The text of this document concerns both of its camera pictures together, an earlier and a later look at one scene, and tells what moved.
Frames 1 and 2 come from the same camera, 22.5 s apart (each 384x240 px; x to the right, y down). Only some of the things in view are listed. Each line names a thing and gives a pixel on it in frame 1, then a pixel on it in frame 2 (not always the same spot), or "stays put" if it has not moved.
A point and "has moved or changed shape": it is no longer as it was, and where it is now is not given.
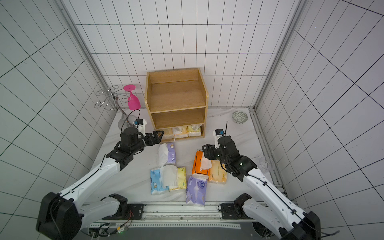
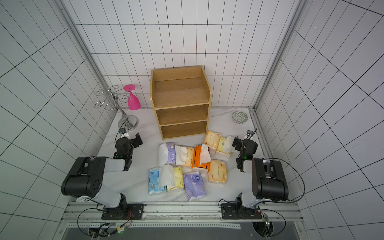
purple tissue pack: [196, 191] has moved or changed shape
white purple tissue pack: [167, 153] stays put
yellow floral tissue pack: [174, 177] stays put
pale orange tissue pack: [217, 174] stays put
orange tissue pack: [201, 165] has moved or changed shape
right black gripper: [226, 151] to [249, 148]
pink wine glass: [134, 103] stays put
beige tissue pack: [168, 136] to [212, 140]
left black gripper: [157, 140] to [136, 143]
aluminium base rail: [165, 216] stays put
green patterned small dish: [239, 117] stays put
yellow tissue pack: [194, 130] has moved or changed shape
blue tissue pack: [156, 186] stays put
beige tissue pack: [180, 132] to [184, 155]
